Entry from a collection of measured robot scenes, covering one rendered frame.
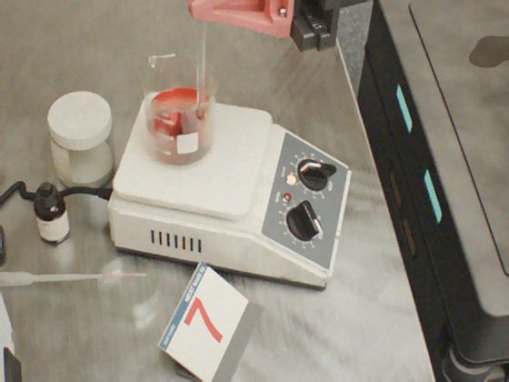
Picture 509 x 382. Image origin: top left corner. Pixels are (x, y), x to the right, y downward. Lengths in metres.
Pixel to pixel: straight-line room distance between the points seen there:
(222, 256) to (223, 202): 0.06
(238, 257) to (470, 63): 0.88
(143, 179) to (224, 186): 0.07
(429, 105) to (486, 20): 0.24
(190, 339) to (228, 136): 0.18
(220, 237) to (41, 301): 0.17
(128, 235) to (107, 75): 0.23
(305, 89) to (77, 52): 0.25
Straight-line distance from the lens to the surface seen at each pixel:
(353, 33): 2.23
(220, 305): 0.88
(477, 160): 1.55
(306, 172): 0.91
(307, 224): 0.88
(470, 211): 1.49
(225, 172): 0.87
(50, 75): 1.09
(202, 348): 0.86
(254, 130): 0.91
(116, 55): 1.10
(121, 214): 0.88
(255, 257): 0.88
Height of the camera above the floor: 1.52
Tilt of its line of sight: 52 degrees down
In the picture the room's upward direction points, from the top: 4 degrees clockwise
